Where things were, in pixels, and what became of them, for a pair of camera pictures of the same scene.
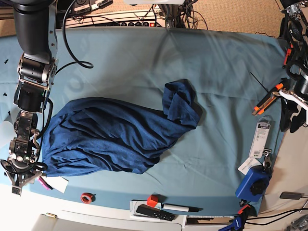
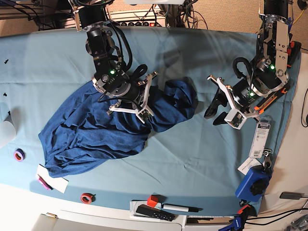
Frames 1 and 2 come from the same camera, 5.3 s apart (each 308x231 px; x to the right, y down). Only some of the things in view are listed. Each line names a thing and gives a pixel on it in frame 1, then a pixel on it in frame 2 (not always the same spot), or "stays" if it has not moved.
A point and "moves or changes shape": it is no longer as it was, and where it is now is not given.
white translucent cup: x=7 y=133 stays
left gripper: x=18 y=180 to x=143 y=112
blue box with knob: x=253 y=185 stays
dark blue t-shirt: x=95 y=133 moves or changes shape
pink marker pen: x=45 y=185 stays
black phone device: x=291 y=195 stays
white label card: x=248 y=163 stays
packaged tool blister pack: x=261 y=137 stays
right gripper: x=288 y=106 to x=236 y=118
